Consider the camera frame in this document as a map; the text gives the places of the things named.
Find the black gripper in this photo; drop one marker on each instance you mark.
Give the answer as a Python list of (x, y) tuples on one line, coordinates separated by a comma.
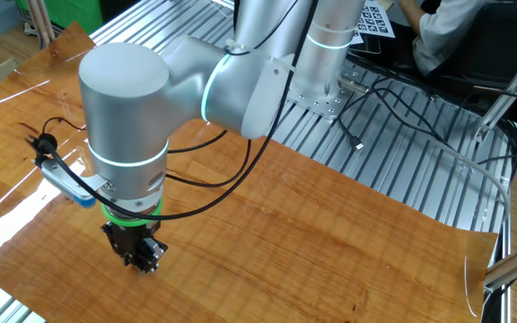
[(126, 240)]

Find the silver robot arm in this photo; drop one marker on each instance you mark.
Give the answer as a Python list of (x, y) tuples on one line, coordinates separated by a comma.
[(124, 134)]

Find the wooden rods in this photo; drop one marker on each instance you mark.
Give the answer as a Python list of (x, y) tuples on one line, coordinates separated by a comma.
[(43, 22)]

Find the slanted aluminium profile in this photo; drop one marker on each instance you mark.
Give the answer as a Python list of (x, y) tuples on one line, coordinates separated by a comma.
[(505, 96)]

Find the aluminium arm base plate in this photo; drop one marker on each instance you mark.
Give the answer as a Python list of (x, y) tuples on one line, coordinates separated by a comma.
[(330, 107)]

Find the person in white shirt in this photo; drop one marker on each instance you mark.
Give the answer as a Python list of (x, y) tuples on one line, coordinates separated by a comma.
[(442, 36)]

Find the green board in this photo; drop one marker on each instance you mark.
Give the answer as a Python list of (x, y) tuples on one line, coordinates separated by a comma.
[(74, 13)]

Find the glossy wood-grain mat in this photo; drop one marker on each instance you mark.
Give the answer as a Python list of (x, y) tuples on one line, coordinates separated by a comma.
[(285, 233)]

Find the printed tag marker sheet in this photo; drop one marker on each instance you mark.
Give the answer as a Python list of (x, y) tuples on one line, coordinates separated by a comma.
[(375, 20)]

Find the black office chair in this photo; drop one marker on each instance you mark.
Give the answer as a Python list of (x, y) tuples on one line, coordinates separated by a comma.
[(505, 45)]

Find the metal base connector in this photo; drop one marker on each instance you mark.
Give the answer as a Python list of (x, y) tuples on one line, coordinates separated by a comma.
[(353, 85)]

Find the thick aluminium profile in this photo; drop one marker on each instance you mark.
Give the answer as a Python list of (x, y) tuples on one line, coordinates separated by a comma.
[(516, 264)]

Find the clear plastic tube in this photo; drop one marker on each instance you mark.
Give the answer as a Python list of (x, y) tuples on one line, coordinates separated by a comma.
[(487, 172)]

